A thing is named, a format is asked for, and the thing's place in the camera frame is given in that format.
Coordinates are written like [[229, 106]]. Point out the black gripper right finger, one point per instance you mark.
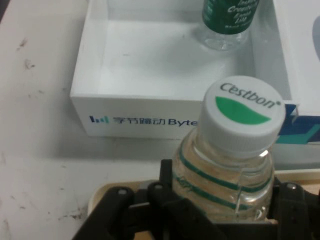
[[295, 212]]

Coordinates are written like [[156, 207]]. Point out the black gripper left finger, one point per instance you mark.
[[155, 215]]

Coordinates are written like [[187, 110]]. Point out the bamboo tray cream rim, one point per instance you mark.
[[300, 178]]

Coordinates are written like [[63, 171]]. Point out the white blue cardboard box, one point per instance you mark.
[[150, 62]]

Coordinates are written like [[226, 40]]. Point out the water bottle green label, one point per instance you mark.
[[225, 20], [240, 112]]

